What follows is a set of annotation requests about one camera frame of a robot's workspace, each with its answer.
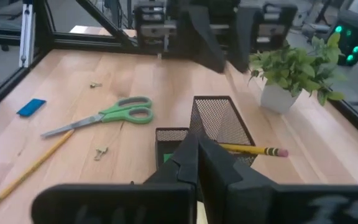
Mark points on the silver aluminium frame bar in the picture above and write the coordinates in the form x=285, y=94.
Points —
x=27, y=34

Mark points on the yellow pencil pink eraser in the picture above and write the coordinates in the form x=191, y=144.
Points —
x=253, y=150
x=26, y=175

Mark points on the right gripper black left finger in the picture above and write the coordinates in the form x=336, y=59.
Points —
x=182, y=168

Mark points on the small brass screw far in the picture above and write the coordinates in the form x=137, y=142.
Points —
x=95, y=85

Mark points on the green plant white pot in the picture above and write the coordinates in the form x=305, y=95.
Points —
x=294, y=71

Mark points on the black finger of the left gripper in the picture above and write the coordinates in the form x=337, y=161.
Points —
x=202, y=40
x=241, y=49

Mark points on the green eraser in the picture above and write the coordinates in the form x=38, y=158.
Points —
x=168, y=157

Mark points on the beige binder clip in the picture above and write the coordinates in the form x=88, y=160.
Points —
x=100, y=153

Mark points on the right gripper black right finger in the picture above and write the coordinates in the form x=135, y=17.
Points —
x=216, y=180

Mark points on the black tower green lights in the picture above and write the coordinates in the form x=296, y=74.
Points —
x=353, y=37

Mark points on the blue eraser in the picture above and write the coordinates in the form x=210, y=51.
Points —
x=31, y=107

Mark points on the black mesh desk organizer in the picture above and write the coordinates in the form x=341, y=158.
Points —
x=216, y=119

